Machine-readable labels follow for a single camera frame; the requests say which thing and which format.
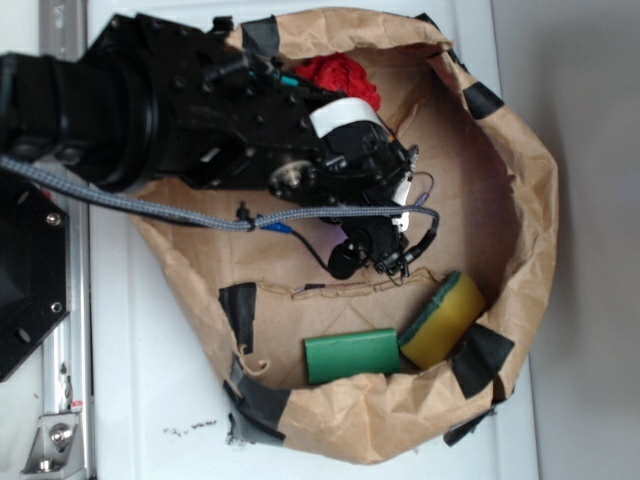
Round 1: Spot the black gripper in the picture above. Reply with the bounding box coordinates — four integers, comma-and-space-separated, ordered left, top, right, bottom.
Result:
158, 30, 415, 207

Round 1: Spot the silver key bunch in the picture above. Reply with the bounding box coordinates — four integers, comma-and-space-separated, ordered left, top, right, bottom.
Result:
392, 171, 435, 207

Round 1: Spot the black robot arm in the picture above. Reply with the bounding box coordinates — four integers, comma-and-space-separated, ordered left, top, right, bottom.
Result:
1, 15, 416, 206

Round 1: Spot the red crumpled paper ball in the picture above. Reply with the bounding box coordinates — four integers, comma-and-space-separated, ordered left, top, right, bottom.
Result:
294, 53, 381, 111

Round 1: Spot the brown paper bag bin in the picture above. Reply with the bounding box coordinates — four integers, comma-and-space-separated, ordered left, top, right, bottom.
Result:
135, 8, 559, 464

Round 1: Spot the green rectangular block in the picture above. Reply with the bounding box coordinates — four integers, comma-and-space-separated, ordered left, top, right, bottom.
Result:
304, 328, 401, 384

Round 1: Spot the yellow green sponge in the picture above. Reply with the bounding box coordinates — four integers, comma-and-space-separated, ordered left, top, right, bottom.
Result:
398, 271, 487, 370

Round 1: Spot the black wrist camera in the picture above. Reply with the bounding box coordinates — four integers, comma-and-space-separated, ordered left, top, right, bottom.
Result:
327, 216, 423, 280

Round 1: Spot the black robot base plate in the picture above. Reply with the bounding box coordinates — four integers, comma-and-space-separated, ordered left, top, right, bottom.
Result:
1, 174, 68, 381

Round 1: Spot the grey braided cable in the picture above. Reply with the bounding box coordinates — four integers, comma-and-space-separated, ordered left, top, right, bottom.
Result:
0, 153, 441, 251

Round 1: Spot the aluminium rail with bracket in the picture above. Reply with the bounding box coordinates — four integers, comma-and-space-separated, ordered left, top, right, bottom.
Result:
20, 1, 96, 479

